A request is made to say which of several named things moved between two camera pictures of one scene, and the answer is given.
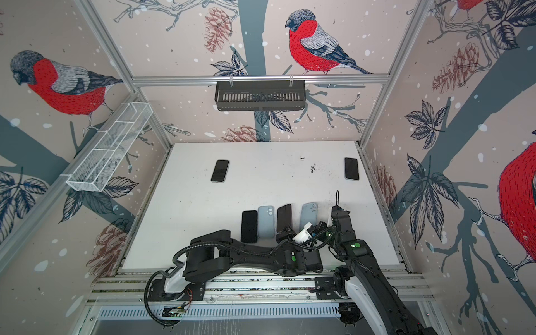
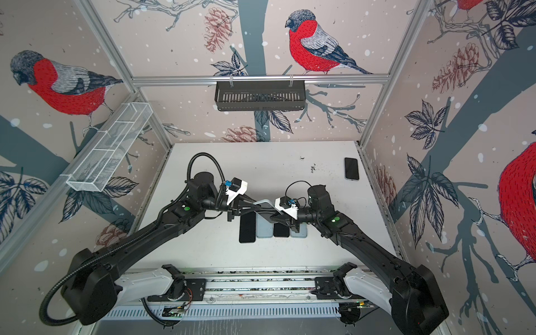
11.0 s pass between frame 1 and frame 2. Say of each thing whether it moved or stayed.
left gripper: moved
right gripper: moved
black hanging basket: stayed
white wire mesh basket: stayed
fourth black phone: stayed
